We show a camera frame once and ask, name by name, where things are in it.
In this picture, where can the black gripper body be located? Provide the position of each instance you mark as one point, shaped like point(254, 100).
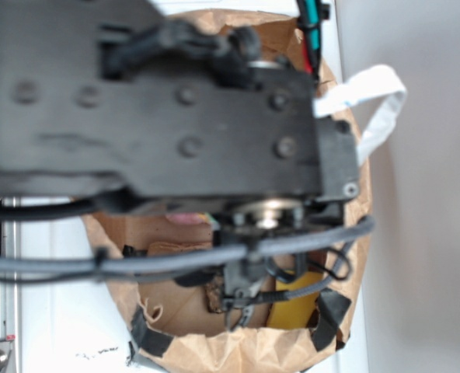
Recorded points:
point(267, 219)

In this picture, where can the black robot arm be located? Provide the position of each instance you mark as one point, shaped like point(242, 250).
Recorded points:
point(111, 106)

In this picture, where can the pink plush bunny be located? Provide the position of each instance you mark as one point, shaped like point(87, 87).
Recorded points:
point(187, 218)

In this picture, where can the brown rock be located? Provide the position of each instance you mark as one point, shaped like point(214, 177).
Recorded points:
point(213, 293)

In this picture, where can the yellow sponge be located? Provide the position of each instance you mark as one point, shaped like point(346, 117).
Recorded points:
point(295, 313)

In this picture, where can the brown paper bag box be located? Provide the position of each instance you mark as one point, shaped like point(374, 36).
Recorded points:
point(178, 332)

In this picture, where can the aluminium frame rail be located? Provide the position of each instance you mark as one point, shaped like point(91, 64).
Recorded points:
point(10, 319)

